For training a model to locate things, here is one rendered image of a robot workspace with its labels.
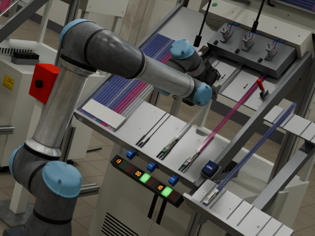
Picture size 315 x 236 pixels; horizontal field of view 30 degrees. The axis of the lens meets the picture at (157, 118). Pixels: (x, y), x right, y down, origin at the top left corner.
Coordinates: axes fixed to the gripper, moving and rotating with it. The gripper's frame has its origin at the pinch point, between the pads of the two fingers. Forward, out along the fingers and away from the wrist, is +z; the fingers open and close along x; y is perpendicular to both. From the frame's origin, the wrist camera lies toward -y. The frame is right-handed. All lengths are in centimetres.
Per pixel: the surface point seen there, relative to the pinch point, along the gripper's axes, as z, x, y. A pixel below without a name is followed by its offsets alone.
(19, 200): 35, 83, -81
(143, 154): -7.7, 6.4, -33.2
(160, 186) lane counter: -7.9, -7.6, -39.8
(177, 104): 48, 45, 2
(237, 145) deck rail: -0.8, -21.0, -12.1
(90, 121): -9.3, 36.0, -32.8
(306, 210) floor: 226, 23, 15
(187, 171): -6.5, -12.8, -29.9
